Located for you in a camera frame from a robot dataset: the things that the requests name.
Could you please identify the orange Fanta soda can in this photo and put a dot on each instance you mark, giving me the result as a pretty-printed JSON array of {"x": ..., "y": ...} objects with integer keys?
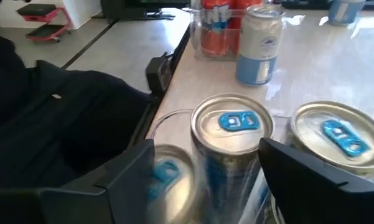
[
  {"x": 214, "y": 37},
  {"x": 238, "y": 31}
]

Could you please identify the clear plastic bin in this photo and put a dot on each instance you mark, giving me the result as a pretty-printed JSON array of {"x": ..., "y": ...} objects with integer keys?
[
  {"x": 196, "y": 46},
  {"x": 281, "y": 124}
]

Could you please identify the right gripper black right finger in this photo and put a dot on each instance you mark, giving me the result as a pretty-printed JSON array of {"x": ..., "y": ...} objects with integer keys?
[{"x": 302, "y": 193}]

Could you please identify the black power adapter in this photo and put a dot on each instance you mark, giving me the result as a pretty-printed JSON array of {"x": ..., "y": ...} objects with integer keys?
[{"x": 157, "y": 73}]

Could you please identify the pink rolling stool cart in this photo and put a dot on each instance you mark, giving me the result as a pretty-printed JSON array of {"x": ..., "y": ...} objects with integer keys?
[{"x": 45, "y": 32}]

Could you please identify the person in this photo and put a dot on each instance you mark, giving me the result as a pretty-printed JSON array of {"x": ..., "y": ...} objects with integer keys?
[{"x": 49, "y": 124}]

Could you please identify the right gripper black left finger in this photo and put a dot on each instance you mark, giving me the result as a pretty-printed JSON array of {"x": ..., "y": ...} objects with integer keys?
[{"x": 121, "y": 193}]

